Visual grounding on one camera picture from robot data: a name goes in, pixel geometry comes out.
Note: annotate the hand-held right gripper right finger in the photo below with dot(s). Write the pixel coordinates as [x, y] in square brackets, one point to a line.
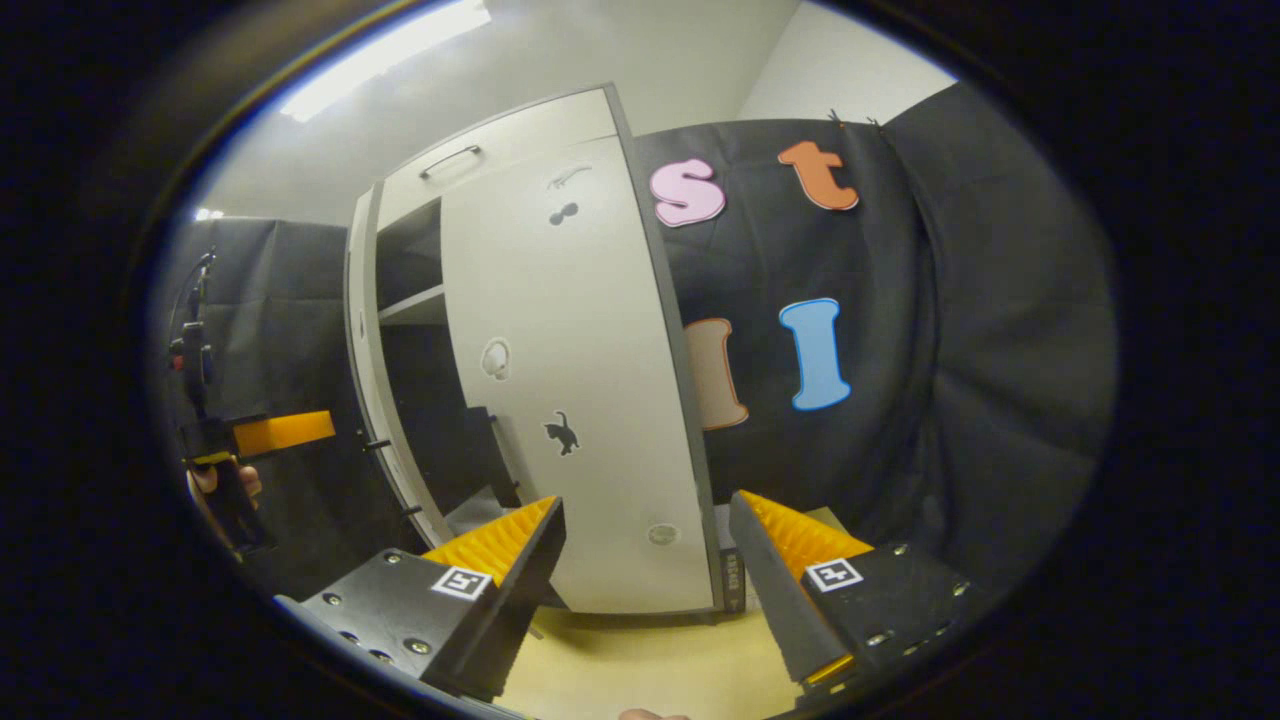
[775, 600]

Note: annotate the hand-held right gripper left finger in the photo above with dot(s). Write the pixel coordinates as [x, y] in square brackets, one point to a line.
[515, 600]

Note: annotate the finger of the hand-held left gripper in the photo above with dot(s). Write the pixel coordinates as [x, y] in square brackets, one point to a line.
[285, 432]

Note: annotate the white shoe cabinet door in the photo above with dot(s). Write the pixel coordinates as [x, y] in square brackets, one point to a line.
[580, 330]
[368, 330]

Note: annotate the grey white shoe cabinet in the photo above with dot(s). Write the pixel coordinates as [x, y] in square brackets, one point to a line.
[410, 260]

